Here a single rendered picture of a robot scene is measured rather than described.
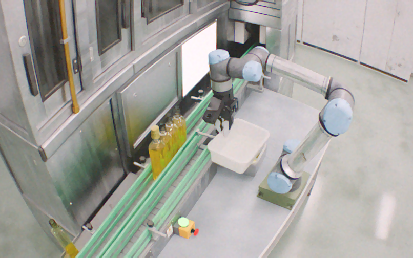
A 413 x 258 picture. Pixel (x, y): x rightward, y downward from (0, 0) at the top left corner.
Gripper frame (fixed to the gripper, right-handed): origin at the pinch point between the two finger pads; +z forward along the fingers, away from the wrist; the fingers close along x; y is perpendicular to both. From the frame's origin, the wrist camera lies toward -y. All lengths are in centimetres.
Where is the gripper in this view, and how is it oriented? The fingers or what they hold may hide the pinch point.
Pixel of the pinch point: (223, 135)
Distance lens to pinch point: 142.8
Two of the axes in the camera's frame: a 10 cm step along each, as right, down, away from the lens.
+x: -8.5, -2.4, 4.8
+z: 1.0, 8.1, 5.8
